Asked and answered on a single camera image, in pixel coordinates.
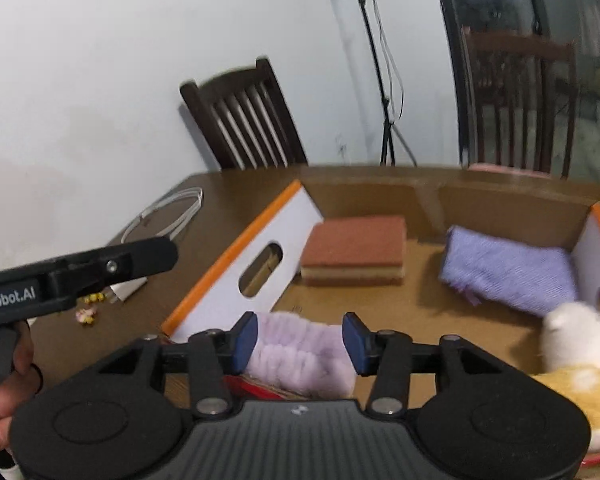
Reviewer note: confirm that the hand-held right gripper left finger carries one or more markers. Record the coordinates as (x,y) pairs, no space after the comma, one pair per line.
(244,345)

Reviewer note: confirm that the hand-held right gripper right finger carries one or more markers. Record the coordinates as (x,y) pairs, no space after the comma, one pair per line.
(355,345)

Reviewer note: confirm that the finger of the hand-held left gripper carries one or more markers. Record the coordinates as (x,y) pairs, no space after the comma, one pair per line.
(130,257)

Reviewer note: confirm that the fluffy purple headband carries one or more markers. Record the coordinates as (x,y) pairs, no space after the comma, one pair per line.
(300,355)

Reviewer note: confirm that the layered sponge block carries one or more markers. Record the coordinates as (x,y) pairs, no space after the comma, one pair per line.
(352,245)

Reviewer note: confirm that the cardboard box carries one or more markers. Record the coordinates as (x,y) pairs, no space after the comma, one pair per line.
(380,200)

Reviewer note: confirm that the purple knitted cloth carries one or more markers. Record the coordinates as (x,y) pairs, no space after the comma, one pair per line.
(510,270)

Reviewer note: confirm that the yellow white plush toy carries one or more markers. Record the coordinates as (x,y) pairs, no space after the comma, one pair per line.
(575,355)

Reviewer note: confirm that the white charger adapter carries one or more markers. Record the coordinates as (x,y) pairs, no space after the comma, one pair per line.
(127,290)

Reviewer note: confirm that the small yellow flower bits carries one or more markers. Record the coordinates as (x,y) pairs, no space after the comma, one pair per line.
(92,300)

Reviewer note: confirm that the dark wooden chair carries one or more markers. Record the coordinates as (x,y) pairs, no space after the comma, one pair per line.
(520,45)
(245,115)

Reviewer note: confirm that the pink seat cushion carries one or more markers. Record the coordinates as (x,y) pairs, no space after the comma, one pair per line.
(510,169)

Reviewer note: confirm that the black framed glass sliding door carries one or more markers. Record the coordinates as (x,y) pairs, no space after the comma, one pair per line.
(595,60)

